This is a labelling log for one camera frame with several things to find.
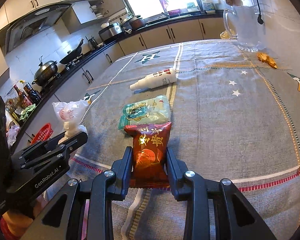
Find knotted clear plastic bag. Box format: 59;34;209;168
52;99;89;144

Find dark red snack packet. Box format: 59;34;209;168
124;122;172;189

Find green tissue pack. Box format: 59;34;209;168
118;95;171;130

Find white spray bottle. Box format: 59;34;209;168
129;68;177;91

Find person left hand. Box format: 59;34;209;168
0;195;47;239

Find red plastic basket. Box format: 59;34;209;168
31;123;53;145

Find green cloth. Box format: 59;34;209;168
19;104;36;122

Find soy sauce bottle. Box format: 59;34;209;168
20;80;42;105

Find grey patterned tablecloth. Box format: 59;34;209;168
46;40;300;239

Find lidded steel wok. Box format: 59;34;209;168
32;56;58;87

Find black frying pan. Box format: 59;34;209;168
60;39;84;65

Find range hood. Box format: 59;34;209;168
5;3;71;54

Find orange peel pieces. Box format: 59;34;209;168
257;52;277;69

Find silver rice cooker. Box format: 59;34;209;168
98;22;123;42

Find clear glass pitcher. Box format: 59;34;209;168
223;5;263;52

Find dark cooking pot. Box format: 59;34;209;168
128;15;145;30

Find black power cable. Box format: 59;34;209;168
248;0;265;25

